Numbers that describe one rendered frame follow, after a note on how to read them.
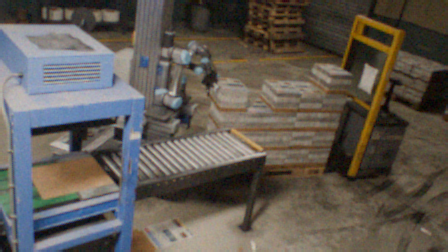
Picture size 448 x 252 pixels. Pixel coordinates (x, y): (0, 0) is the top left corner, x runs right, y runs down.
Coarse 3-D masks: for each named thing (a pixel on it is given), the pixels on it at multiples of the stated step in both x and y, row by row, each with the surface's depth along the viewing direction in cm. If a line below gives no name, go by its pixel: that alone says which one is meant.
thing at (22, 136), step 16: (16, 112) 189; (16, 128) 192; (16, 144) 195; (16, 160) 199; (16, 176) 202; (16, 192) 206; (16, 208) 212; (16, 224) 217; (32, 224) 219; (32, 240) 224
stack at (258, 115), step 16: (224, 112) 419; (240, 112) 425; (256, 112) 432; (272, 112) 440; (288, 112) 448; (304, 112) 456; (208, 128) 458; (272, 144) 459; (288, 144) 467; (304, 144) 475; (272, 160) 470; (288, 160) 478; (304, 160) 486; (272, 176) 481; (288, 176) 489
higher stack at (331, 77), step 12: (312, 72) 478; (324, 72) 457; (336, 72) 453; (312, 84) 477; (324, 84) 457; (336, 84) 453; (348, 84) 458; (336, 96) 459; (324, 108) 462; (336, 108) 468; (324, 120) 470; (336, 120) 476; (324, 132) 478; (312, 144) 480; (324, 144) 486; (312, 156) 488; (324, 156) 495; (312, 168) 496; (324, 168) 503
